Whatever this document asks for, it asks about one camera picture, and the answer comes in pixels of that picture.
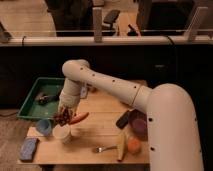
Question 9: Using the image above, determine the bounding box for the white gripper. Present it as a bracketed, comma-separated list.
[58, 78, 81, 116]

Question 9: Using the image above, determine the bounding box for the dark red grape bunch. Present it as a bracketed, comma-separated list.
[54, 109, 72, 126]

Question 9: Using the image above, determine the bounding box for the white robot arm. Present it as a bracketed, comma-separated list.
[59, 59, 204, 171]

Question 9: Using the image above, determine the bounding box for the white paper cup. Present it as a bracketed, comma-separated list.
[52, 125, 71, 144]

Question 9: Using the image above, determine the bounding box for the blue plastic cup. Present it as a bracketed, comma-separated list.
[36, 119, 52, 136]

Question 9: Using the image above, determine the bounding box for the grey cloth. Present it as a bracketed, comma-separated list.
[80, 84, 89, 99]

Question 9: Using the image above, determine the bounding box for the red chili pepper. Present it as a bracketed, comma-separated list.
[69, 112, 89, 125]

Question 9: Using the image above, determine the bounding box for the dark object in tray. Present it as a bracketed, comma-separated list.
[35, 93, 59, 105]

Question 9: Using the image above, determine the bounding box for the green plastic tray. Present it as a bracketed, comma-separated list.
[17, 77, 64, 121]

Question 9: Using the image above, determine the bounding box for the wooden table board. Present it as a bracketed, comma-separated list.
[17, 79, 151, 166]

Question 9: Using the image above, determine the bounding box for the black rectangular block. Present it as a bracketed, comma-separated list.
[116, 110, 130, 129]

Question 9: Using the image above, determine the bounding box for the metal spoon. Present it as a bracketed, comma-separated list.
[91, 146, 117, 153]

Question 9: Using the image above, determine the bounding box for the yellow banana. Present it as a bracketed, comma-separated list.
[117, 132, 126, 161]

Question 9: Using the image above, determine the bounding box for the purple bowl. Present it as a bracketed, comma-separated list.
[128, 110, 147, 140]

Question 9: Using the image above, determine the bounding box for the blue sponge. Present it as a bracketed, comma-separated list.
[19, 138, 39, 161]

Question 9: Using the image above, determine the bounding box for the orange fruit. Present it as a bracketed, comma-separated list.
[127, 138, 141, 154]

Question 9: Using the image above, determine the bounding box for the white horizontal rail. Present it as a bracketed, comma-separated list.
[0, 35, 213, 47]

